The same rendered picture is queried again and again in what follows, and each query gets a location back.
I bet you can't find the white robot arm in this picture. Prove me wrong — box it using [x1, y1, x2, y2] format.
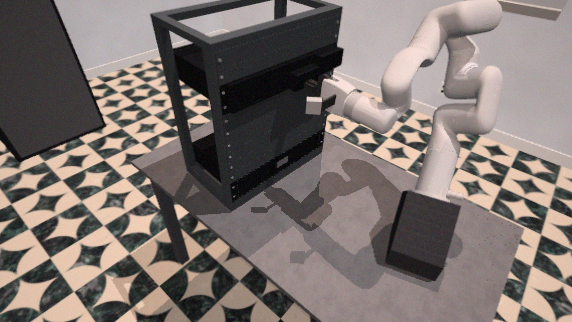
[344, 0, 503, 202]

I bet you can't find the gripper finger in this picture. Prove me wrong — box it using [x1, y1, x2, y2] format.
[304, 74, 332, 89]
[304, 85, 321, 97]

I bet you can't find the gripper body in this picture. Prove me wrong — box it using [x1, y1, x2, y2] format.
[320, 75, 357, 117]

